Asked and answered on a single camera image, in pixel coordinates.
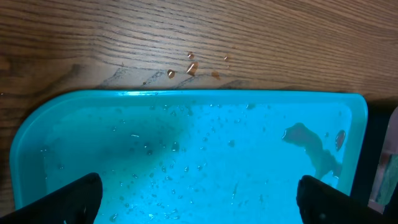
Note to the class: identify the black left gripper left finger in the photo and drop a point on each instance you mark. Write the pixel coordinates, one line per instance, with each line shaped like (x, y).
(77, 202)

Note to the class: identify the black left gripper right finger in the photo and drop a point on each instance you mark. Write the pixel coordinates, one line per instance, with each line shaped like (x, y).
(320, 203)

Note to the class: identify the green scrubbing sponge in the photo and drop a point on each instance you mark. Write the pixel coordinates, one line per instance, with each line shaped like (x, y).
(389, 181)

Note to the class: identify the teal plastic tray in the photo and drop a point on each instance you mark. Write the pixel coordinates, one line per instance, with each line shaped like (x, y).
(193, 156)

